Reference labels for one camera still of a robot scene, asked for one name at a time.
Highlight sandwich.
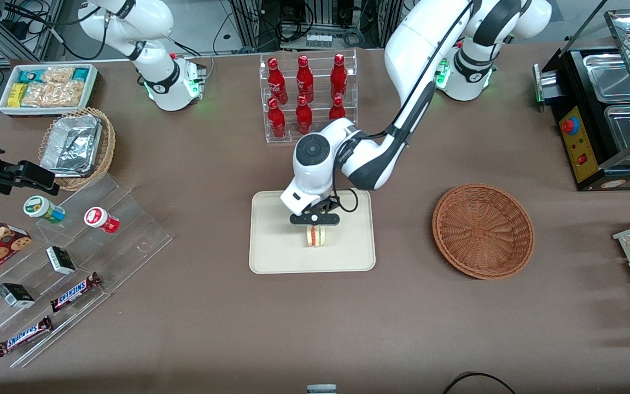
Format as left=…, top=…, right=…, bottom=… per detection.
left=306, top=225, right=328, bottom=249

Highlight light wicker basket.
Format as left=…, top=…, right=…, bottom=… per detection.
left=37, top=107, right=116, bottom=192

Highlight brown wicker basket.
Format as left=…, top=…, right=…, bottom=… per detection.
left=431, top=183, right=535, bottom=281

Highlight white snack bin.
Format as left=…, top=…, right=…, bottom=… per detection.
left=0, top=63, right=99, bottom=118

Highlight clear acrylic stepped display stand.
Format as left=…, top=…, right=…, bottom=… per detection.
left=0, top=173, right=174, bottom=369

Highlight stacked aluminium foil containers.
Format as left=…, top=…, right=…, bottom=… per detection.
left=39, top=113, right=103, bottom=177

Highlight green lidded small jar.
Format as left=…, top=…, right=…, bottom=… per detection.
left=23, top=195, right=66, bottom=224

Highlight red lidded small jar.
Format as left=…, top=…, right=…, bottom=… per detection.
left=84, top=206, right=120, bottom=235

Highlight clear cracker bag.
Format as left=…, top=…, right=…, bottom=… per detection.
left=41, top=66, right=75, bottom=84
left=22, top=82, right=84, bottom=108

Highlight black floor cable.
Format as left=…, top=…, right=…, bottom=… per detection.
left=442, top=372, right=518, bottom=394

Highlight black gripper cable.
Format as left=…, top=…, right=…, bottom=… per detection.
left=330, top=164, right=360, bottom=214

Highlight Snickers chocolate bar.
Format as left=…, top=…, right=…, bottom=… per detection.
left=0, top=316, right=54, bottom=358
left=50, top=272, right=102, bottom=313

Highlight small dark green box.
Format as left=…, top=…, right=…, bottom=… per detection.
left=45, top=246, right=77, bottom=276
left=0, top=282, right=36, bottom=309

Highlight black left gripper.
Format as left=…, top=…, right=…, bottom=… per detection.
left=289, top=198, right=341, bottom=227

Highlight clear acrylic bottle rack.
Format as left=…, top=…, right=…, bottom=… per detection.
left=259, top=49, right=359, bottom=144

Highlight black food warmer machine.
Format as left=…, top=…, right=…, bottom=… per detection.
left=533, top=0, right=630, bottom=192

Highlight cream plastic tray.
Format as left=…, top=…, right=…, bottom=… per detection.
left=249, top=189, right=376, bottom=274

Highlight yellow snack packet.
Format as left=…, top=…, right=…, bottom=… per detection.
left=7, top=83, right=27, bottom=108

